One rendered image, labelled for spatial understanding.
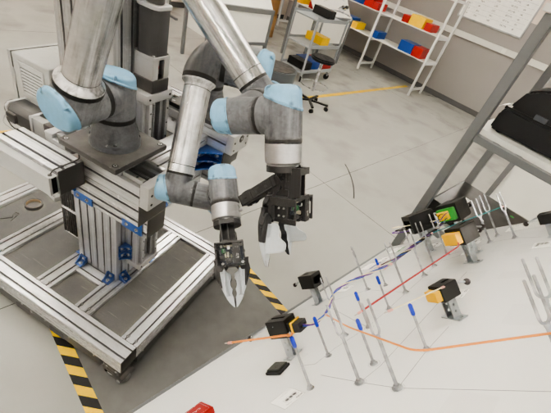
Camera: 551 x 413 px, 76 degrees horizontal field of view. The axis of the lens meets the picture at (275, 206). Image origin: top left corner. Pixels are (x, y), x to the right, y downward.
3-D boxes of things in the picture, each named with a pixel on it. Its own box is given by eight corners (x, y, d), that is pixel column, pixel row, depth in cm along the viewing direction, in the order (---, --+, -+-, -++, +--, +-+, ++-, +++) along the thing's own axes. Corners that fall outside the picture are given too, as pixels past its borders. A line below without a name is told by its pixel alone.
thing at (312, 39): (298, 83, 573) (321, 11, 509) (277, 70, 595) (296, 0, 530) (332, 79, 641) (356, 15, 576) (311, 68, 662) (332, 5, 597)
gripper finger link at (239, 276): (235, 306, 81) (231, 266, 83) (236, 306, 86) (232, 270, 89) (248, 304, 81) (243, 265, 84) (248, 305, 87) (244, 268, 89)
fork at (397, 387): (399, 392, 52) (365, 303, 52) (389, 391, 53) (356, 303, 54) (406, 385, 53) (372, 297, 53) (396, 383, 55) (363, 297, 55)
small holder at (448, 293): (487, 303, 69) (474, 270, 69) (456, 324, 66) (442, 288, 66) (468, 301, 74) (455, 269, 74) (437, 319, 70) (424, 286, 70)
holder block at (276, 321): (280, 330, 83) (275, 315, 83) (299, 329, 80) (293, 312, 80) (270, 339, 80) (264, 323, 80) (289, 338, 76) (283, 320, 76)
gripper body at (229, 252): (214, 267, 81) (210, 218, 85) (217, 272, 90) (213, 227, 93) (247, 263, 82) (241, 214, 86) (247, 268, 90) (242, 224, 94)
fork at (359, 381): (360, 387, 57) (330, 305, 58) (352, 385, 59) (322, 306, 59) (366, 379, 59) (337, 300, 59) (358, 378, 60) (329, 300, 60)
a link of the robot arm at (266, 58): (230, 56, 144) (226, 34, 93) (266, 65, 147) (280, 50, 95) (224, 85, 148) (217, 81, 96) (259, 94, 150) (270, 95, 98)
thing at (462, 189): (423, 208, 151) (431, 197, 147) (455, 190, 173) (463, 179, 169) (494, 260, 135) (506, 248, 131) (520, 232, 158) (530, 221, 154)
